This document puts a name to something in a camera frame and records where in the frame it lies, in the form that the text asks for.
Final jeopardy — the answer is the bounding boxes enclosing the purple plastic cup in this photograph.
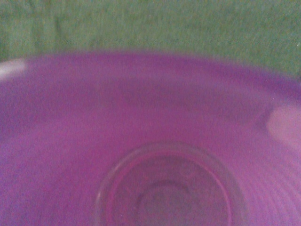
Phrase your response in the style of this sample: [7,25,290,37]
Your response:
[0,52,301,226]

